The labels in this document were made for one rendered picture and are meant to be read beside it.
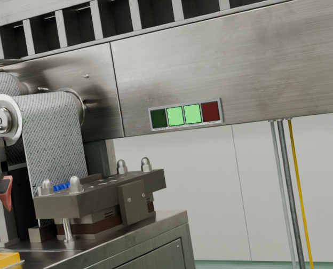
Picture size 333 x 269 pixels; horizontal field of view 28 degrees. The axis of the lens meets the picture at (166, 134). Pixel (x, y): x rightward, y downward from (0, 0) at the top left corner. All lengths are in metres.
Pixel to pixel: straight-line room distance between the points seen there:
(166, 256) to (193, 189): 2.85
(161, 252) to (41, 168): 0.42
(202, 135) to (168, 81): 2.72
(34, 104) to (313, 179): 2.69
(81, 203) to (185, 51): 0.53
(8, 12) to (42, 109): 0.54
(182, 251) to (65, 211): 0.42
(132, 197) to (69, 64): 0.54
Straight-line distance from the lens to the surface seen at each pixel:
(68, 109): 2.04
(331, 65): 1.73
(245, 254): 4.70
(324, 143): 4.28
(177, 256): 2.00
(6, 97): 1.93
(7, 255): 1.68
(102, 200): 1.82
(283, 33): 1.78
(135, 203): 1.90
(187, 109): 1.93
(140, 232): 1.85
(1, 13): 2.43
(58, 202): 1.79
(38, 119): 1.95
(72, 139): 2.04
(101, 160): 2.16
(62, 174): 2.00
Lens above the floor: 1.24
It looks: 3 degrees down
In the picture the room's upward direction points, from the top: 9 degrees counter-clockwise
